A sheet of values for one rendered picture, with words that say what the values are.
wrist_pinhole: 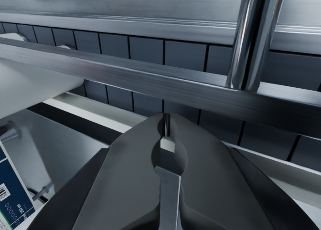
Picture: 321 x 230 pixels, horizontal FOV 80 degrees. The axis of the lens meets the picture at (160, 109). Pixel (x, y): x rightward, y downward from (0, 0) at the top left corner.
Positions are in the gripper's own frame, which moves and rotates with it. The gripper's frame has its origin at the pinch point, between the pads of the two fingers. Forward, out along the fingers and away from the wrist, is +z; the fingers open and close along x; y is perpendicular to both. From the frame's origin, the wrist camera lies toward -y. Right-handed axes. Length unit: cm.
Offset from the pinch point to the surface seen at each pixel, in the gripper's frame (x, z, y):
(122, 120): -4.0, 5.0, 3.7
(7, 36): -20.2, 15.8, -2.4
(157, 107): -0.7, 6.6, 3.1
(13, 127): -32.9, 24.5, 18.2
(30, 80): -12.3, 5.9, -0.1
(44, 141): -23.7, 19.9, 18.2
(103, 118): -6.1, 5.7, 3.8
